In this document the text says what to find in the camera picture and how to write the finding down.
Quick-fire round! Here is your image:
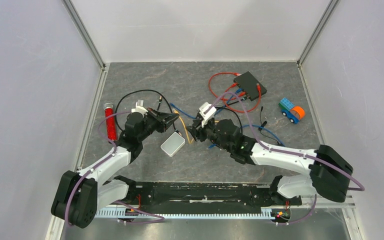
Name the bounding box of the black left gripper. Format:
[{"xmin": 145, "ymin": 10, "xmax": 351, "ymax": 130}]
[{"xmin": 137, "ymin": 108, "xmax": 179, "ymax": 142}]

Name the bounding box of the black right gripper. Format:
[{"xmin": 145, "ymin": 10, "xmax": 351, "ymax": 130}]
[{"xmin": 186, "ymin": 116, "xmax": 232, "ymax": 153}]

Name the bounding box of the yellow ethernet cable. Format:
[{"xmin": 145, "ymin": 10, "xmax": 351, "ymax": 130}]
[{"xmin": 173, "ymin": 109, "xmax": 196, "ymax": 145}]

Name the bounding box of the clear plastic box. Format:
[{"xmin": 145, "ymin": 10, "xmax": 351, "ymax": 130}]
[{"xmin": 160, "ymin": 132, "xmax": 186, "ymax": 157}]

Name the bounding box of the black ethernet cable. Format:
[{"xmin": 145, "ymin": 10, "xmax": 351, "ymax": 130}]
[{"xmin": 114, "ymin": 89, "xmax": 249, "ymax": 137}]

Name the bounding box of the blue ethernet cable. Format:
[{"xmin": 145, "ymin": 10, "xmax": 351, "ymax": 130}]
[{"xmin": 169, "ymin": 88, "xmax": 286, "ymax": 151}]

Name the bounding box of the black network switch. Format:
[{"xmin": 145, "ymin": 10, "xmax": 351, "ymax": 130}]
[{"xmin": 233, "ymin": 71, "xmax": 267, "ymax": 101}]

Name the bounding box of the red ethernet cable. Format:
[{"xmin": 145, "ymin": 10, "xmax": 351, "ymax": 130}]
[
  {"xmin": 221, "ymin": 82, "xmax": 263, "ymax": 114},
  {"xmin": 207, "ymin": 71, "xmax": 243, "ymax": 101}
]

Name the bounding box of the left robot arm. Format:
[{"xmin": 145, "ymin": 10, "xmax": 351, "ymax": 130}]
[{"xmin": 50, "ymin": 106, "xmax": 179, "ymax": 229}]

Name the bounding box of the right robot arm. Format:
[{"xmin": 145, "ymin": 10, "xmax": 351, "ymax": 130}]
[{"xmin": 186, "ymin": 119, "xmax": 353, "ymax": 204}]

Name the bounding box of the red glitter tube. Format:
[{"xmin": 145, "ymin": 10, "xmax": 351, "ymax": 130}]
[{"xmin": 103, "ymin": 102, "xmax": 117, "ymax": 141}]

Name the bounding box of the blue lego brick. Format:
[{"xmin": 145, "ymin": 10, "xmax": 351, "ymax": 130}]
[{"xmin": 278, "ymin": 97, "xmax": 299, "ymax": 124}]

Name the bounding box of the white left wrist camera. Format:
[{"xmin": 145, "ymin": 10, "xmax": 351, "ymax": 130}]
[{"xmin": 131, "ymin": 99, "xmax": 148, "ymax": 116}]

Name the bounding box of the black power adapter cable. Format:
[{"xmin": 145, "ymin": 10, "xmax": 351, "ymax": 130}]
[{"xmin": 258, "ymin": 105, "xmax": 269, "ymax": 133}]

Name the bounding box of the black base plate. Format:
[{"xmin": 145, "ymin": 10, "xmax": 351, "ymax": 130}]
[{"xmin": 121, "ymin": 181, "xmax": 302, "ymax": 215}]

